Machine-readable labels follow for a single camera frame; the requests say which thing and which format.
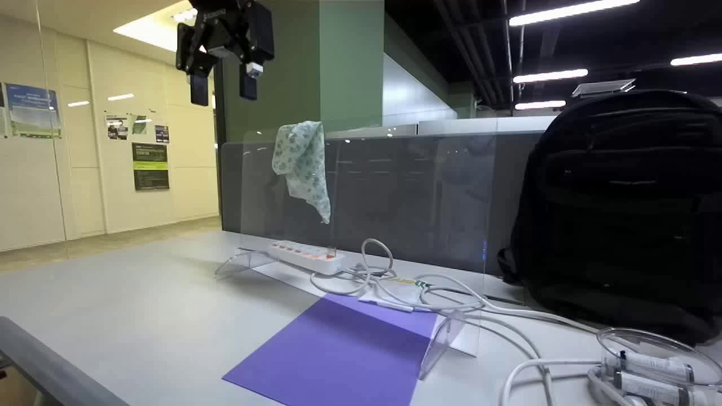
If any long ceiling light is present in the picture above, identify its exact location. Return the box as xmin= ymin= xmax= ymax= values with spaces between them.
xmin=511 ymin=100 xmax=569 ymax=114
xmin=511 ymin=69 xmax=591 ymax=87
xmin=667 ymin=53 xmax=722 ymax=70
xmin=508 ymin=0 xmax=643 ymax=29

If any white green patterned cloth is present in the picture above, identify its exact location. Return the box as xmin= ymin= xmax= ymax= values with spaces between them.
xmin=267 ymin=119 xmax=334 ymax=226

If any square ceiling light panel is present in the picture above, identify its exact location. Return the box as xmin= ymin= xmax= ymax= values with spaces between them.
xmin=111 ymin=0 xmax=197 ymax=55

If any dark green wall sign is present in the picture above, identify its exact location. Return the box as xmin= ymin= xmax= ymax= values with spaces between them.
xmin=132 ymin=167 xmax=172 ymax=195
xmin=131 ymin=143 xmax=172 ymax=166

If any black backpack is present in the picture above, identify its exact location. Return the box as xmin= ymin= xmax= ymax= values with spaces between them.
xmin=496 ymin=87 xmax=722 ymax=348

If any blue wall poster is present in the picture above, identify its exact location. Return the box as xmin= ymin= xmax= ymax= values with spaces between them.
xmin=1 ymin=82 xmax=64 ymax=141

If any white looped power cable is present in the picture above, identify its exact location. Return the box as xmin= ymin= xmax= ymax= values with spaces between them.
xmin=306 ymin=237 xmax=491 ymax=314

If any purple paper sheet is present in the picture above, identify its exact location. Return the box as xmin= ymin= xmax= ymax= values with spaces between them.
xmin=220 ymin=293 xmax=440 ymax=406

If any gray office partition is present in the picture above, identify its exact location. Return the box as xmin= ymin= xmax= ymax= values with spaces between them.
xmin=217 ymin=115 xmax=555 ymax=277

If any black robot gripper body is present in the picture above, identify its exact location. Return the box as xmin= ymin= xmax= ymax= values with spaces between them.
xmin=174 ymin=0 xmax=276 ymax=77

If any white power strip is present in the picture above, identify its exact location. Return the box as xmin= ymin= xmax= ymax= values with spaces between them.
xmin=239 ymin=239 xmax=345 ymax=277

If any green pillar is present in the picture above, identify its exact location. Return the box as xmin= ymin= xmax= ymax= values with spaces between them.
xmin=213 ymin=0 xmax=386 ymax=145

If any white cable with plugs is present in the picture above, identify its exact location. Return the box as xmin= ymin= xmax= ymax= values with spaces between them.
xmin=449 ymin=303 xmax=722 ymax=406

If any white plug adapter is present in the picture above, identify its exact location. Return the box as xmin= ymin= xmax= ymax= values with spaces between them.
xmin=584 ymin=371 xmax=722 ymax=406
xmin=601 ymin=351 xmax=697 ymax=384

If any clear acrylic shield panel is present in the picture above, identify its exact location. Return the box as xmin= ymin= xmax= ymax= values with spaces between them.
xmin=211 ymin=122 xmax=503 ymax=381

